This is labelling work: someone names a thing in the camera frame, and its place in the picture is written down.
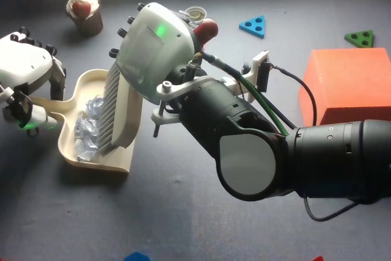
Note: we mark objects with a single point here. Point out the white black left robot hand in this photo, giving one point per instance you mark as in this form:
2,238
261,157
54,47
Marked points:
24,62

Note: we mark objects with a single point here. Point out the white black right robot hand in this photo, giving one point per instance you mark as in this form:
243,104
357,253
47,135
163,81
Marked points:
152,47

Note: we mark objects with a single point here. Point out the white paper ball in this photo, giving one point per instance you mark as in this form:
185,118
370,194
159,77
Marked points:
95,106
85,126
87,149

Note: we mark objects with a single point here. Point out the cream plastic dustpan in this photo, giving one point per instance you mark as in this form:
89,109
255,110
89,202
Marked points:
91,166

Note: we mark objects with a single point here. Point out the small white spoon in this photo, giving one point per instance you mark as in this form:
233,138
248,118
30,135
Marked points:
184,13

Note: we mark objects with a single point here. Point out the small white cup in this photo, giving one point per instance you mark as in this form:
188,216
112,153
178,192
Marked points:
197,13

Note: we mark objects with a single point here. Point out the toy cupcake with cherry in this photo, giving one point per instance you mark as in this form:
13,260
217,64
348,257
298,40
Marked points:
87,16

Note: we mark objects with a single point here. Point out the blue triangle block with holes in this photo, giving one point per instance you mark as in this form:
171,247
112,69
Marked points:
252,28

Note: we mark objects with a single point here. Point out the grey tablecloth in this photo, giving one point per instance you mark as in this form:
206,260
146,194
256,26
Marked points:
183,212

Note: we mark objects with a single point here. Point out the large orange block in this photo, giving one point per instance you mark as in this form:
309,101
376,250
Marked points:
348,80

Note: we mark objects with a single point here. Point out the green triangle block with holes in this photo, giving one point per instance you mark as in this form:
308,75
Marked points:
360,40

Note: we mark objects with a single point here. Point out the blue hexagonal block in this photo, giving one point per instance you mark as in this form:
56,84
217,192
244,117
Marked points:
136,257

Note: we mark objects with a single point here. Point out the small red block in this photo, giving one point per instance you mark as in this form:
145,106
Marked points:
317,258

